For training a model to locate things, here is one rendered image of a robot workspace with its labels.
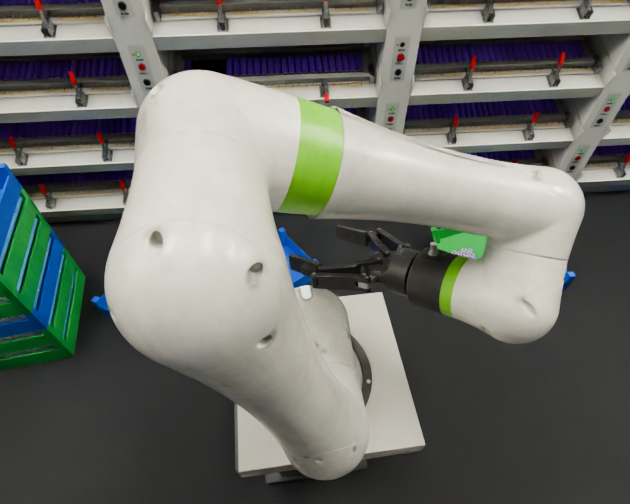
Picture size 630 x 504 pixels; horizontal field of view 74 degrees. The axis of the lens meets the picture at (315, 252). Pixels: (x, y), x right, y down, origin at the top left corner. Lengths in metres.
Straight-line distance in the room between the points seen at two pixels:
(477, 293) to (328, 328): 0.23
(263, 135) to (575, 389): 1.22
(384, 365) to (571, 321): 0.79
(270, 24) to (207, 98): 0.88
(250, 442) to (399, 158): 0.61
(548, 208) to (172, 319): 0.45
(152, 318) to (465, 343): 1.18
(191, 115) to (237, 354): 0.19
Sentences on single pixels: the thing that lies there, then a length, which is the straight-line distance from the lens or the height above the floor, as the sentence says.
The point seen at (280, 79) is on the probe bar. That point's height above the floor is 0.53.
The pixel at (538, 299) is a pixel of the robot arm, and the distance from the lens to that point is 0.59.
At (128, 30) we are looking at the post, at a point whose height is 0.69.
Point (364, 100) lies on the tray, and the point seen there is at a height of 0.47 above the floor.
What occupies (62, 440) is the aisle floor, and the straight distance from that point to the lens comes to 1.36.
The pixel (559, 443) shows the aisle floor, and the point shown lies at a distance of 1.34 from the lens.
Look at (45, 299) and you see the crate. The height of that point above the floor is 0.20.
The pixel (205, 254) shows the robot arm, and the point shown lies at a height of 0.96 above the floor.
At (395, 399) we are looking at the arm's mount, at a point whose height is 0.32.
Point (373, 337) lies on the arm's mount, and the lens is 0.94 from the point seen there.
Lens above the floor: 1.15
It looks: 50 degrees down
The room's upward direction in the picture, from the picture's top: straight up
